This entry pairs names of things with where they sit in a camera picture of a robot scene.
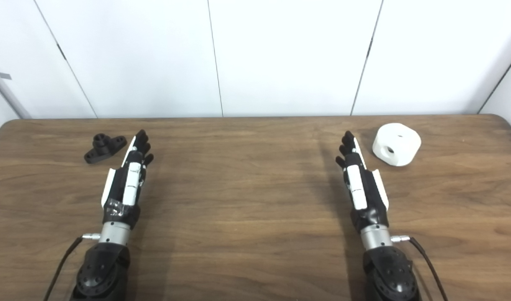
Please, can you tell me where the black flanged holder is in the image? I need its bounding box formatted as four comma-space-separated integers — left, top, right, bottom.
84, 133, 128, 164

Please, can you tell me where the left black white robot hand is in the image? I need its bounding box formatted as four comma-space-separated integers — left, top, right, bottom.
101, 129, 155, 230

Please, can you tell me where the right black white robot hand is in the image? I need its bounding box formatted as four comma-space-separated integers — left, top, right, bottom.
335, 130, 390, 234

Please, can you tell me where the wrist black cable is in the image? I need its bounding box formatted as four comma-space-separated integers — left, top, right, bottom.
390, 235, 448, 301
43, 233, 101, 301

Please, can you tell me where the round white plastic piece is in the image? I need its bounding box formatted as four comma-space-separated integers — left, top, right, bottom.
372, 123, 422, 167

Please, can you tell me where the grey wall corner trim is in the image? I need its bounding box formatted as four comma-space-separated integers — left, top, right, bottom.
0, 59, 32, 120

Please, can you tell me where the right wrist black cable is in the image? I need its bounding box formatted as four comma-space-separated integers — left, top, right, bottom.
390, 235, 448, 301

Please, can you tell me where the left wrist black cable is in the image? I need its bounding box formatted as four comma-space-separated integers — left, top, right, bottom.
43, 233, 101, 301

